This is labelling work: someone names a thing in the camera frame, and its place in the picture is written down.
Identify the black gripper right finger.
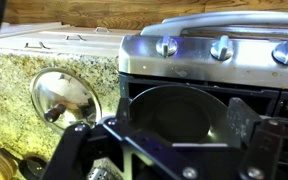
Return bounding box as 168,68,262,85
227,97,287,180

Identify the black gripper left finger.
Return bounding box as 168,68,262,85
40,97,132,180

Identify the steel lid with dark knob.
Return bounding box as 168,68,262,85
29,67,102,134

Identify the black frying pan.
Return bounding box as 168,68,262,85
128,83,233,148

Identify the perforated steel utensil holder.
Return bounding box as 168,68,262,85
86,167,111,180

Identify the small black skillet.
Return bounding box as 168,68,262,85
0,148,48,180

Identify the silver stove knob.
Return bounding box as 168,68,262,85
271,38,288,67
210,34,234,62
155,34,178,58

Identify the stainless steel gas stove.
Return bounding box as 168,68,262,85
118,24,288,180

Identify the metal drawer handle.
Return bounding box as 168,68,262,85
64,33,87,42
93,26,112,34
24,41,51,50

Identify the steel oven door handle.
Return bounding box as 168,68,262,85
139,10,288,38

